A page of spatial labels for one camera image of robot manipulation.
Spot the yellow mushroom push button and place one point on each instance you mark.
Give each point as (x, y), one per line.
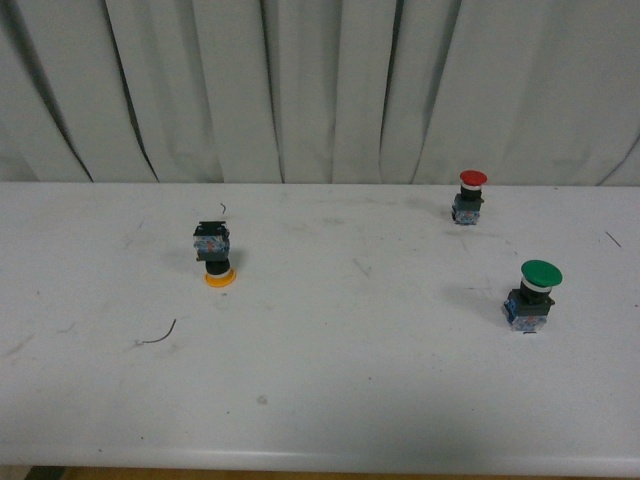
(211, 240)

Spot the white pleated curtain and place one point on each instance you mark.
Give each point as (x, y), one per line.
(382, 92)

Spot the green mushroom push button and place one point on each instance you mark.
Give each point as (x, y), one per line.
(527, 307)

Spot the red mushroom push button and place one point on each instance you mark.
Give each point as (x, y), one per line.
(467, 203)

